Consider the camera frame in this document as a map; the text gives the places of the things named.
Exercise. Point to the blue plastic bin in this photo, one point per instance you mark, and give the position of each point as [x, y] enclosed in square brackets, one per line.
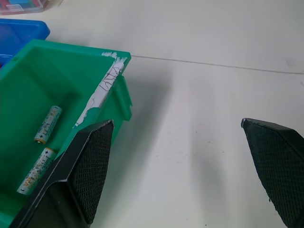
[16, 38]

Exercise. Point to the torn white paper label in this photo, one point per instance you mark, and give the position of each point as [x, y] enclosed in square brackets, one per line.
[104, 88]

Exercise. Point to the clear plastic container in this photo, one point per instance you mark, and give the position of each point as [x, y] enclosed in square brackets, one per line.
[21, 6]

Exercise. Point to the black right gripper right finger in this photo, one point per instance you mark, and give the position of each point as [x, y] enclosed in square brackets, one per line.
[278, 166]

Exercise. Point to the green plastic bin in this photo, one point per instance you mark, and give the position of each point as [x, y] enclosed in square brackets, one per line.
[47, 99]

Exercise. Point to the silver AA battery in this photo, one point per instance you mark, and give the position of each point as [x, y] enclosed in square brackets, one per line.
[35, 172]
[48, 124]

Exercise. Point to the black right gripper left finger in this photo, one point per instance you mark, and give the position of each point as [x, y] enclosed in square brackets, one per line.
[78, 175]

